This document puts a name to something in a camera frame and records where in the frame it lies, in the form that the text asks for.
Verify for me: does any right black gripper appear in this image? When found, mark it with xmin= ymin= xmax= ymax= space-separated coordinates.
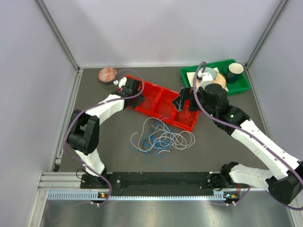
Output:
xmin=172 ymin=87 xmax=217 ymax=118

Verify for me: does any red wire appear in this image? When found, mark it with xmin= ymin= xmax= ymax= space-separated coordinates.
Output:
xmin=178 ymin=111 xmax=195 ymax=122

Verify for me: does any white wire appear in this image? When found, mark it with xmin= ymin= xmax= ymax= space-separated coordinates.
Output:
xmin=130 ymin=115 xmax=196 ymax=156

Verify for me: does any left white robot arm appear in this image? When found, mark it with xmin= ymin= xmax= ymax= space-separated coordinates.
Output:
xmin=64 ymin=77 xmax=145 ymax=188

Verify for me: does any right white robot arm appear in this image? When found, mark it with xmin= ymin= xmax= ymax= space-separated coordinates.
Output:
xmin=172 ymin=84 xmax=303 ymax=205

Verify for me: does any pink patterned bowl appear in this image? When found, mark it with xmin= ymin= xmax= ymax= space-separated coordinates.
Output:
xmin=98 ymin=67 xmax=117 ymax=84

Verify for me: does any red compartment bin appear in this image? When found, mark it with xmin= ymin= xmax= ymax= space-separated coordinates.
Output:
xmin=134 ymin=81 xmax=200 ymax=131

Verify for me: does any light blue bowl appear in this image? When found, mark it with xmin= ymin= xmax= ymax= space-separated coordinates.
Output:
xmin=202 ymin=67 xmax=217 ymax=82

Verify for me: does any tan ceramic plate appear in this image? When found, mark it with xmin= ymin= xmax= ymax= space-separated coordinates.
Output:
xmin=198 ymin=72 xmax=226 ymax=89

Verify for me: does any dark green mug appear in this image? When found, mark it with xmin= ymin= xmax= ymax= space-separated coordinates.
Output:
xmin=222 ymin=62 xmax=244 ymax=84

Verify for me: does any green plastic tray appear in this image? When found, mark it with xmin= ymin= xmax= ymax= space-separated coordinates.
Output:
xmin=180 ymin=59 xmax=251 ymax=96

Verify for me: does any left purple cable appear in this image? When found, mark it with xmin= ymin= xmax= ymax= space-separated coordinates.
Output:
xmin=62 ymin=69 xmax=145 ymax=204

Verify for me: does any purple cable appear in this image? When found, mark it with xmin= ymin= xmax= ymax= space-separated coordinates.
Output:
xmin=193 ymin=61 xmax=303 ymax=211
xmin=62 ymin=69 xmax=145 ymax=204

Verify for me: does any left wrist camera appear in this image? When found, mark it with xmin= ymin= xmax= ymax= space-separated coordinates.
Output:
xmin=113 ymin=77 xmax=127 ymax=90

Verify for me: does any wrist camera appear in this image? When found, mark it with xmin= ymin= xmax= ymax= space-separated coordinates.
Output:
xmin=196 ymin=72 xmax=213 ymax=89
xmin=113 ymin=77 xmax=127 ymax=90

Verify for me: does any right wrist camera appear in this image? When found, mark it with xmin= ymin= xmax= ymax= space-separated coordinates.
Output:
xmin=196 ymin=72 xmax=213 ymax=89

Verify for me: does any blue wire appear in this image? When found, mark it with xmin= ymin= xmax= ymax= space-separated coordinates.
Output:
xmin=129 ymin=115 xmax=175 ymax=171

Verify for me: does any slotted cable duct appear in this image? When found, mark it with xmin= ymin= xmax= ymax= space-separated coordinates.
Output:
xmin=47 ymin=191 xmax=239 ymax=201

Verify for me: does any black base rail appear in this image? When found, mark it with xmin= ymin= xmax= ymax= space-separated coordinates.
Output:
xmin=80 ymin=171 xmax=224 ymax=197

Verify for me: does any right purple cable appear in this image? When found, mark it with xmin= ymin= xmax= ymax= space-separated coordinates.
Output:
xmin=193 ymin=61 xmax=303 ymax=211

